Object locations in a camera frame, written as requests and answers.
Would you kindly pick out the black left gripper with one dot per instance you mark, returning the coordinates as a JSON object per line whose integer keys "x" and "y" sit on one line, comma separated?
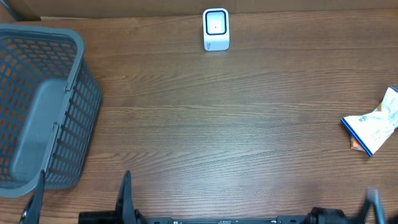
{"x": 124, "y": 210}

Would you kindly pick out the small orange tissue pack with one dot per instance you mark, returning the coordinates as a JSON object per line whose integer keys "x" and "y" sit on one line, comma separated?
{"x": 355, "y": 145}

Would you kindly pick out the yellow snack bag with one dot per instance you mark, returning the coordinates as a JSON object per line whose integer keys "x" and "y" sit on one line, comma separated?
{"x": 373, "y": 129}

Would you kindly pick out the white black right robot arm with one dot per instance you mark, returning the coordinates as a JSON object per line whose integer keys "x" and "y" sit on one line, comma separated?
{"x": 335, "y": 216}

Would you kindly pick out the white barcode scanner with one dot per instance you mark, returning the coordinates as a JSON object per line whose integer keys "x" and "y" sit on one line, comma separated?
{"x": 216, "y": 35}

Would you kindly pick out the grey plastic shopping basket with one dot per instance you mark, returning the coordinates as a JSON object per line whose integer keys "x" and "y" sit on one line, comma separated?
{"x": 50, "y": 102}

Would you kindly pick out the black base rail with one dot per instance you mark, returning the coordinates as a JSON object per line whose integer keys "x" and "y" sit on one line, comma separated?
{"x": 286, "y": 219}

